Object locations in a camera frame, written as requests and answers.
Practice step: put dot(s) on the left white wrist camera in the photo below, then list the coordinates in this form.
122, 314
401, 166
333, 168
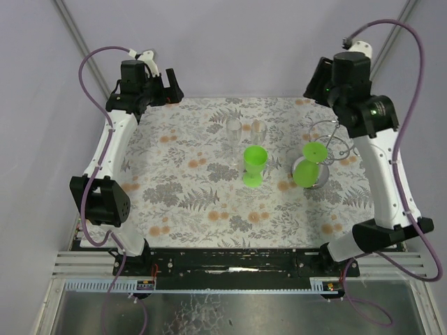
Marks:
145, 60

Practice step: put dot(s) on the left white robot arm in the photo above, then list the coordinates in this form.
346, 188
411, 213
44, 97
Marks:
98, 194

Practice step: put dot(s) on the clear wine glass front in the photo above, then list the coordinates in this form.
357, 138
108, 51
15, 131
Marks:
234, 134

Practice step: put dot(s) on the green wine glass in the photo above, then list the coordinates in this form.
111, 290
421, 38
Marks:
255, 158
309, 170

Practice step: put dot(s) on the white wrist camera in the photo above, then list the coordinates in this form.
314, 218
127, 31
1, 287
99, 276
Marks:
145, 60
351, 45

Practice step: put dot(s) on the grey cable duct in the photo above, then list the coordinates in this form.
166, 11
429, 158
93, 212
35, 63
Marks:
135, 286

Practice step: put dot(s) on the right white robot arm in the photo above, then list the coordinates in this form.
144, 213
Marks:
373, 126

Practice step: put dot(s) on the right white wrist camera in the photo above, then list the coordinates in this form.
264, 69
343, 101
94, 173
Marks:
351, 45

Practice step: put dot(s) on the clear wine glass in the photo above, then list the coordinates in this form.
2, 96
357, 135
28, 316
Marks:
234, 134
258, 132

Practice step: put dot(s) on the green wine glass front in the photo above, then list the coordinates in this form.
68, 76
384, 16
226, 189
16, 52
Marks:
309, 170

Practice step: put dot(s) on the floral table mat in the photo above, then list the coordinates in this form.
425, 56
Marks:
186, 189

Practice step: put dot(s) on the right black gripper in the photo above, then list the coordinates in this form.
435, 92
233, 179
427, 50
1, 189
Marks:
317, 84

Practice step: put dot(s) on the chrome wine glass rack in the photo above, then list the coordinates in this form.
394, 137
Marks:
338, 148

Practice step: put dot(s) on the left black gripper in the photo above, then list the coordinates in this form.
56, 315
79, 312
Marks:
169, 91

